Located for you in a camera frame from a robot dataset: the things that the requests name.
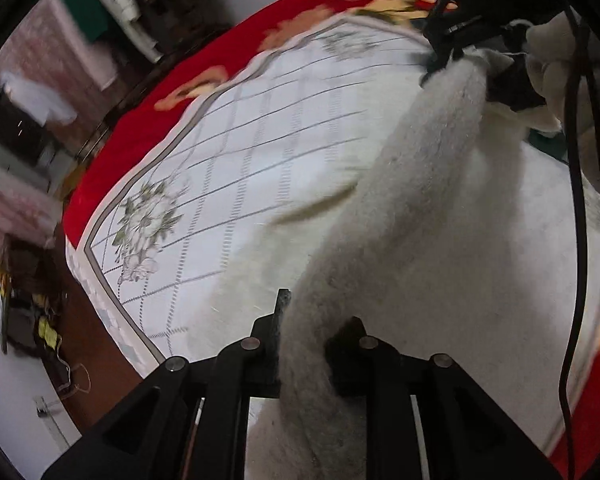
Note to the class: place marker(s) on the red floral blanket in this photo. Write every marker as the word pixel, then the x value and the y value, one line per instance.
pixel 272 28

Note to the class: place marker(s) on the white patterned bed sheet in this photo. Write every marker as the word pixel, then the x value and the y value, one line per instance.
pixel 194 241

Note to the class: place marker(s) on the pink floral curtain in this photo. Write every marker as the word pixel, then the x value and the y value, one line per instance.
pixel 55 90

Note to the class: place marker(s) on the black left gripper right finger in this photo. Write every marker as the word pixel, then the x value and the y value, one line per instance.
pixel 427 419

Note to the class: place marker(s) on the white fluffy sweater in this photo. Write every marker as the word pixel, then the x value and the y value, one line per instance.
pixel 430 209

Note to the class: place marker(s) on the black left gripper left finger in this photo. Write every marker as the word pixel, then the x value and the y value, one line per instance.
pixel 185 420

